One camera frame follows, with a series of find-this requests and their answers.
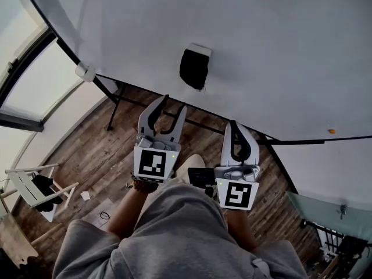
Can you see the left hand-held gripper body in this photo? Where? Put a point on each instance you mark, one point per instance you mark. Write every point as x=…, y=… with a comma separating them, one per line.
x=152, y=163

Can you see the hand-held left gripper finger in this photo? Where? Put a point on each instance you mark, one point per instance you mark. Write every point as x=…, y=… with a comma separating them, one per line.
x=143, y=121
x=179, y=126

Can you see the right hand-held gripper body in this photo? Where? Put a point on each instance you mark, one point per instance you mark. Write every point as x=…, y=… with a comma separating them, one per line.
x=236, y=195

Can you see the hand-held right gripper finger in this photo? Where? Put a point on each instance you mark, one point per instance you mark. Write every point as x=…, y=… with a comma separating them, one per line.
x=226, y=150
x=253, y=151

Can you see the black and white box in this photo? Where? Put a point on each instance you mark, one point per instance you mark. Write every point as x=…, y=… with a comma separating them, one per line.
x=193, y=68

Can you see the person's right forearm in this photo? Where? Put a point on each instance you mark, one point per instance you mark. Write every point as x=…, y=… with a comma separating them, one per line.
x=241, y=231

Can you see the person's left forearm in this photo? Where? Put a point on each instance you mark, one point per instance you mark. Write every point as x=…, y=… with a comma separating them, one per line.
x=128, y=214

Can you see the black device with screen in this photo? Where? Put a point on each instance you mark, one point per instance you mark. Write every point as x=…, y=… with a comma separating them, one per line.
x=200, y=176

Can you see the beige trousers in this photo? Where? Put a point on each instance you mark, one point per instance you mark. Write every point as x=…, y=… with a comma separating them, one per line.
x=189, y=167

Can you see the grey hoodie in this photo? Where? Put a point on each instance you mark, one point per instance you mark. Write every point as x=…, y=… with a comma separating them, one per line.
x=180, y=237

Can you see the white paper scrap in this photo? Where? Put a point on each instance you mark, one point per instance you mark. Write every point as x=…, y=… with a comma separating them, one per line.
x=85, y=195

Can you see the white plastic corner holder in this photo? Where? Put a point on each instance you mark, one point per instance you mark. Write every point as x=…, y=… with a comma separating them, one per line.
x=85, y=72

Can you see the orange round magnet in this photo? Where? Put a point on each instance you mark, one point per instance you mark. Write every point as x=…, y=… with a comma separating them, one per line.
x=331, y=131

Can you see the frosted glass panel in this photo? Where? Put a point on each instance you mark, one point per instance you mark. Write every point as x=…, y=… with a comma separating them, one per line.
x=325, y=211

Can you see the black metal railing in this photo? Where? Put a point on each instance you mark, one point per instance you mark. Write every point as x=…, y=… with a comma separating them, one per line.
x=328, y=243

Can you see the metal glass clamp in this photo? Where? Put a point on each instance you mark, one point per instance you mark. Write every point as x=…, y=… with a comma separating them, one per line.
x=343, y=211

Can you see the black clothing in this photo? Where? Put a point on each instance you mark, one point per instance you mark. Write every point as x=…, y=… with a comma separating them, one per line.
x=45, y=190

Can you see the black framed window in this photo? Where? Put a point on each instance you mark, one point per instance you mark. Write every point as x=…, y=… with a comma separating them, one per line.
x=35, y=77

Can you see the wooden rod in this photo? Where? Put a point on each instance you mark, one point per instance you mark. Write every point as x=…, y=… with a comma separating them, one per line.
x=46, y=234

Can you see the white wooden chair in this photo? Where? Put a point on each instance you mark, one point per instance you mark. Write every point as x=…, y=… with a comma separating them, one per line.
x=24, y=187

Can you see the wooden board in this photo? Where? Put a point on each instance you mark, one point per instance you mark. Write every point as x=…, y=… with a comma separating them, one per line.
x=16, y=240

